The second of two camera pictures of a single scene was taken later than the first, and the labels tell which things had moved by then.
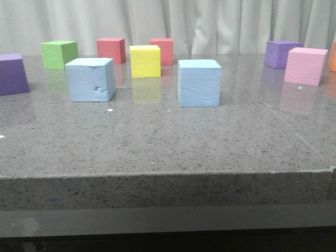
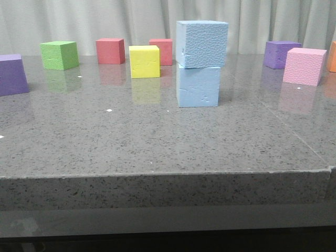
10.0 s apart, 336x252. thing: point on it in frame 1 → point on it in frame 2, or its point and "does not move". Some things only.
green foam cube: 56,54 does not move
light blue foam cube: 199,83 does not move
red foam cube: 112,48 does not move
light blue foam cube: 91,80 → 201,43
